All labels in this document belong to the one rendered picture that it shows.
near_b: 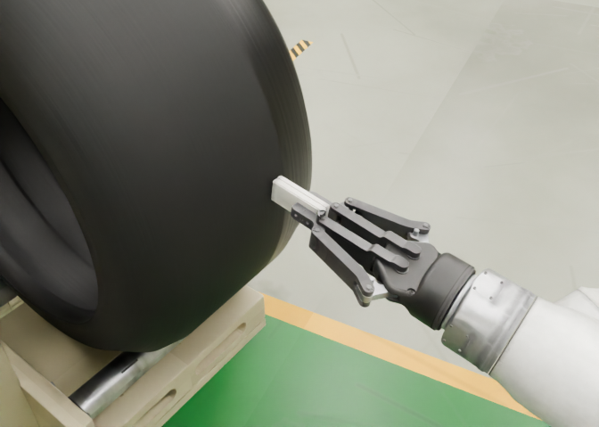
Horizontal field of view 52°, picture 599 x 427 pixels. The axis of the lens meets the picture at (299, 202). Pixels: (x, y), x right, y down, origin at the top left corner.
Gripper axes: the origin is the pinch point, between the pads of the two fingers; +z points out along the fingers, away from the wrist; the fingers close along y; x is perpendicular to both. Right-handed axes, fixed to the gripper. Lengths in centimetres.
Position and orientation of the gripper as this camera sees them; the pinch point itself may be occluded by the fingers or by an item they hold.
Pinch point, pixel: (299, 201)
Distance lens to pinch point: 69.4
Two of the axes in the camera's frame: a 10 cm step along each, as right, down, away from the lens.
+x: -1.1, 7.1, 6.9
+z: -7.9, -4.9, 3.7
